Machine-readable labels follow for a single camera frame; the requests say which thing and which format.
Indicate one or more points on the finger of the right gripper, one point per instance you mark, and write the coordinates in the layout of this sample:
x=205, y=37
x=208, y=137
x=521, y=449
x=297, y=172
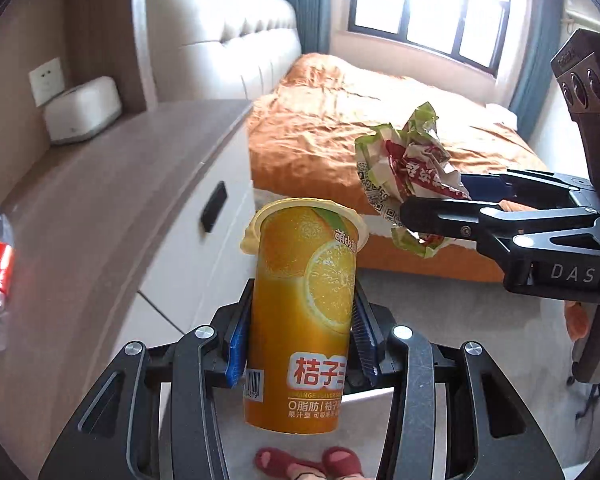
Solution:
x=488, y=224
x=535, y=188

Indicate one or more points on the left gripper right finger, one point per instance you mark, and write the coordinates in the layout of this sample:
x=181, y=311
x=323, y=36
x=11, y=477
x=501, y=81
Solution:
x=491, y=432

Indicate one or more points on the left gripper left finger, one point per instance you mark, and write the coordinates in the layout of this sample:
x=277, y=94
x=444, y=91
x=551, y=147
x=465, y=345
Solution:
x=113, y=433

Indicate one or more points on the green red wrapper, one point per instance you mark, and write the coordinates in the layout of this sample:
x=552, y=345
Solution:
x=395, y=165

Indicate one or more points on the orange juice cup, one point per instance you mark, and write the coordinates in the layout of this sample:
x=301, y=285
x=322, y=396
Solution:
x=301, y=313

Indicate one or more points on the teal curtain right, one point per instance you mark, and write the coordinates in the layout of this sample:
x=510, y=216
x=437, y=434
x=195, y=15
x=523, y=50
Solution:
x=535, y=75

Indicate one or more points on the red slipper right foot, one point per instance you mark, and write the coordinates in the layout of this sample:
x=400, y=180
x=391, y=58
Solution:
x=342, y=463

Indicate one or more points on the red slipper foot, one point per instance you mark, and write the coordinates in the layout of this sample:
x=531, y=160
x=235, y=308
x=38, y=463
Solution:
x=278, y=464
x=342, y=463

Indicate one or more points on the red slipper left foot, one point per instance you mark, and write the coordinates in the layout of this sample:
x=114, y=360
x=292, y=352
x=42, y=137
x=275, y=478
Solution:
x=278, y=464

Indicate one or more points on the bed with orange cover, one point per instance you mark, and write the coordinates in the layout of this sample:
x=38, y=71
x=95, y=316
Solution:
x=301, y=143

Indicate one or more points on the black framed window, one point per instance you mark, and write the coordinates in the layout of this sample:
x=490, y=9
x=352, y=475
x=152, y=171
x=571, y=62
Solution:
x=471, y=32

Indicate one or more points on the white nightstand with drawers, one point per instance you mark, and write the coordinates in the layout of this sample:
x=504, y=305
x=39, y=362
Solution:
x=132, y=235

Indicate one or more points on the cream padded headboard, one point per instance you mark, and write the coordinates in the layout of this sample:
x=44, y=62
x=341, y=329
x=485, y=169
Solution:
x=220, y=49

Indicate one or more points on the white tissue box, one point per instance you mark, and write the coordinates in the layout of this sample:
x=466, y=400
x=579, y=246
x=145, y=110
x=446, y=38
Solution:
x=83, y=112

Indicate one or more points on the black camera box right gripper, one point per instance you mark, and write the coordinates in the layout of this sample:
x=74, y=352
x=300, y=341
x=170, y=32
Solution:
x=576, y=67

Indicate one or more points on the white wall socket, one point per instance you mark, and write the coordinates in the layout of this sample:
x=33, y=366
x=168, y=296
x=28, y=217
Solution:
x=47, y=81

